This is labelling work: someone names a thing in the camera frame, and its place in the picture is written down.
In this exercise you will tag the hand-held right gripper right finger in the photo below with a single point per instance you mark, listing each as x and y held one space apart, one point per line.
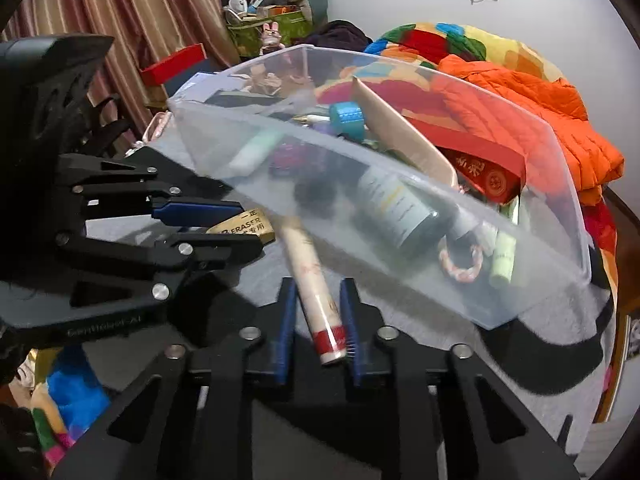
351 330

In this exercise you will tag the white pen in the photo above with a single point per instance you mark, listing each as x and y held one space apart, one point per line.
310 119

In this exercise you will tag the rabbit figurine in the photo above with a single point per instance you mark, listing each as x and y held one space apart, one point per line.
272 35

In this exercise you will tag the grey black blanket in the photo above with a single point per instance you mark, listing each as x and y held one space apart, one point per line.
425 320

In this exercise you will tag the black round object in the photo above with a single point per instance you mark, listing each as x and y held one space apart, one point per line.
315 195

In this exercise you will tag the beige paper envelope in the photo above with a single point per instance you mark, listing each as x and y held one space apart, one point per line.
395 135

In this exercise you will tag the clear plastic box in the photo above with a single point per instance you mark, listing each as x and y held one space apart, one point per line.
350 200

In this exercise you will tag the red envelope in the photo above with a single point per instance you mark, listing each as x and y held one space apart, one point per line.
480 175

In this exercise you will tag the orange puffer jacket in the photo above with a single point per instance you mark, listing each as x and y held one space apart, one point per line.
550 125

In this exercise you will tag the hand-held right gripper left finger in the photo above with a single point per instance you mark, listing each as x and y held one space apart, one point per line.
282 330

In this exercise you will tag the light green tube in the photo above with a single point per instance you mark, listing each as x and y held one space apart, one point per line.
502 260
252 155

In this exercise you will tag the colourful patchwork blanket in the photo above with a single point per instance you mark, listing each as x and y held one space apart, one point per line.
450 40

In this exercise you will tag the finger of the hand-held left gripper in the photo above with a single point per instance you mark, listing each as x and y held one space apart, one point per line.
125 260
200 210

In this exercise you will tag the green plastic bottle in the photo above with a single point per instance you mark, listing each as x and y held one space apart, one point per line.
395 205

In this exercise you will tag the dark clothes pile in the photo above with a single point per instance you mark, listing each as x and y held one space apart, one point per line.
335 35

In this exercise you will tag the yellow eraser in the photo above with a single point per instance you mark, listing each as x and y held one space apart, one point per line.
250 225

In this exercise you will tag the cream tube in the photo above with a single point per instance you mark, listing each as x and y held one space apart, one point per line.
310 280

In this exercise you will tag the green bag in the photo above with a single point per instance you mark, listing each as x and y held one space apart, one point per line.
250 35

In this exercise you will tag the dark red small object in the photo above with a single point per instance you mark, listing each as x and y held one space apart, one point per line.
289 159

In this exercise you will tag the blue tape roll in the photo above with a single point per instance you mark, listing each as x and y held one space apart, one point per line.
345 115

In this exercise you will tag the striped curtain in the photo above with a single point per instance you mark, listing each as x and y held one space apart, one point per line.
125 20

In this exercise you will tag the red box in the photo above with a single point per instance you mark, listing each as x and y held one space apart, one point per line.
170 65

